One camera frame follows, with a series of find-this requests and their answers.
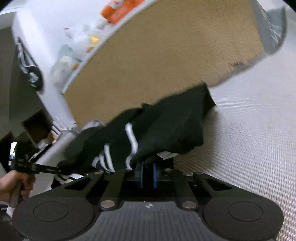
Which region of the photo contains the woven rattan mattress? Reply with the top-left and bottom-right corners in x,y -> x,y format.
61,0 -> 265,127

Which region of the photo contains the black white-print t-shirt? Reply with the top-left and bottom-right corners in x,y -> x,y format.
52,82 -> 216,183

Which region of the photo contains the black hanging bag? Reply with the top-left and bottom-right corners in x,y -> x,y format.
15,38 -> 44,92

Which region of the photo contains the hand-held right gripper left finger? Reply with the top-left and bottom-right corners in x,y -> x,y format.
35,161 -> 144,211

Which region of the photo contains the grey line-patterned sheet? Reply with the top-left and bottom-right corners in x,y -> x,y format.
251,0 -> 287,55

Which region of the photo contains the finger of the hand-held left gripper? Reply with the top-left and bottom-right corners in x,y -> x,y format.
30,163 -> 62,174

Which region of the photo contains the dark wooden door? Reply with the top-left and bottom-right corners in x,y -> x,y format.
22,110 -> 53,144

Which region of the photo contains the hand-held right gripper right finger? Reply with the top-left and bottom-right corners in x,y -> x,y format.
152,162 -> 262,210

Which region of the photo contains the white goose plush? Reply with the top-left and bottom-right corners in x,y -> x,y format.
63,22 -> 109,55

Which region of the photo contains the orange first aid box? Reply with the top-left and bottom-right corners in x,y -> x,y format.
100,0 -> 144,24

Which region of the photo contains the person's left hand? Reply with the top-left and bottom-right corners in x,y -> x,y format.
0,171 -> 36,204

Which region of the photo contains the teal pillow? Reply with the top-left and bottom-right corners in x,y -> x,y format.
50,44 -> 77,77

